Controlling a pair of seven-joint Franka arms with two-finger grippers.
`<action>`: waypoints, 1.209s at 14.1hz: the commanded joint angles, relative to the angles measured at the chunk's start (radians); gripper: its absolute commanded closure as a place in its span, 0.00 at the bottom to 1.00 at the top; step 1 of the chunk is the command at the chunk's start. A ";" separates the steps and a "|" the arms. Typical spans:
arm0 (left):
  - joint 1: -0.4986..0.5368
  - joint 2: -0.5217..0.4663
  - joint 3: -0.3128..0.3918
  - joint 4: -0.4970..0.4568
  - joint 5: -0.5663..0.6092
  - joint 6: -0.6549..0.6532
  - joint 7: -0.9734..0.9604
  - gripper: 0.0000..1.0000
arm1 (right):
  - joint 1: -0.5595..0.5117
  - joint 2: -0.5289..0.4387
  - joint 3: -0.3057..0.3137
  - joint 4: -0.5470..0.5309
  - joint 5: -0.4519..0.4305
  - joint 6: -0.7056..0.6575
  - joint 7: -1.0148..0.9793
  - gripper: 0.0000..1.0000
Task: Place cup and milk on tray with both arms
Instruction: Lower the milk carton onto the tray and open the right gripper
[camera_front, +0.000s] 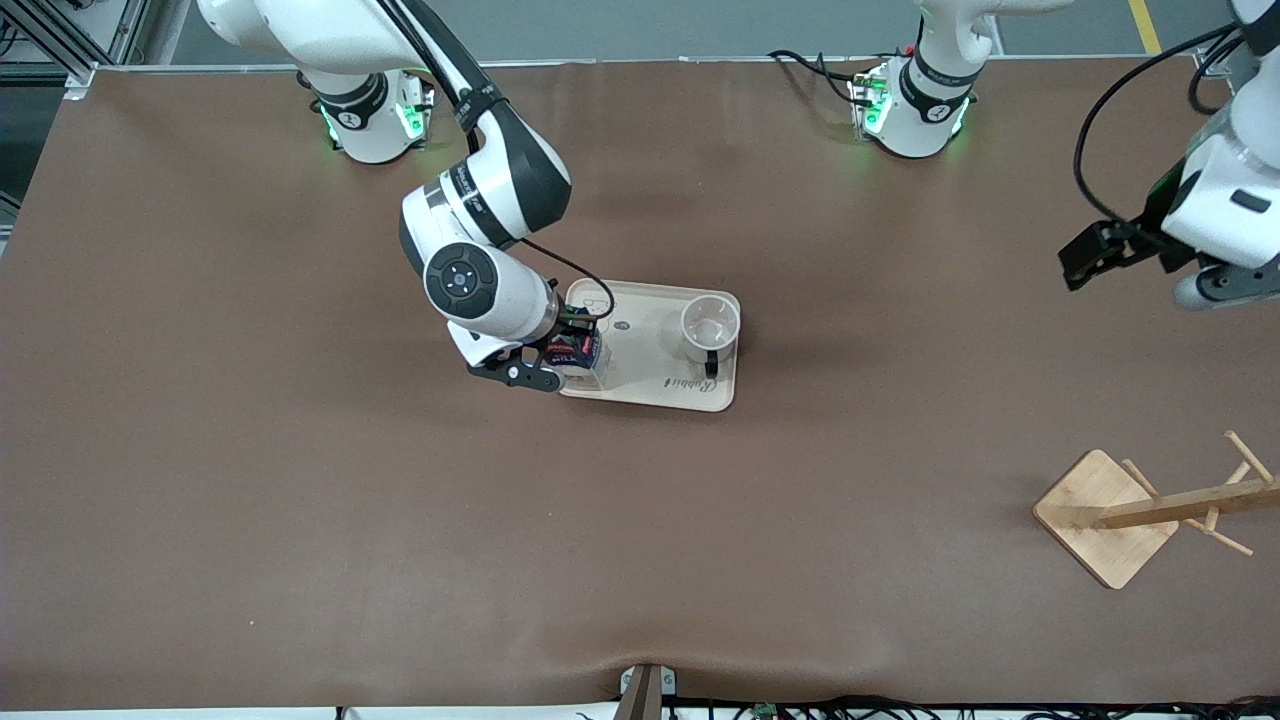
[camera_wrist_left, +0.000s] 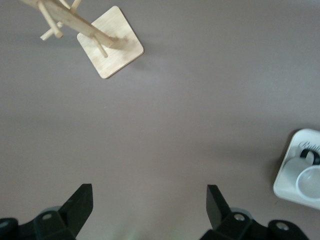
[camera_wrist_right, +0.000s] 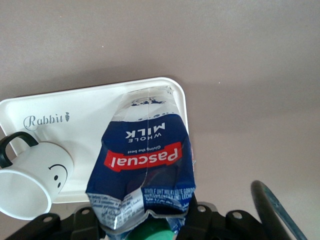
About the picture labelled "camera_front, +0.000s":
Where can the blue milk carton green cap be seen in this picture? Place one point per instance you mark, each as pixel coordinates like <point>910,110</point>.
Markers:
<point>585,360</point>

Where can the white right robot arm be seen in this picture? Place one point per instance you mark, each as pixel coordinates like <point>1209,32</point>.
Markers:
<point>505,300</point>

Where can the cream plastic tray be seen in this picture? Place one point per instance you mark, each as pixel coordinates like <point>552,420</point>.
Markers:
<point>650,375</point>

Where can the wooden cup stand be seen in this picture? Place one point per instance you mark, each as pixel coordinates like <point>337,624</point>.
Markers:
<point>1100,520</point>

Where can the yellow floor tape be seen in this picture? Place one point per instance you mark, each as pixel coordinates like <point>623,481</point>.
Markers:
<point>1148,25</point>

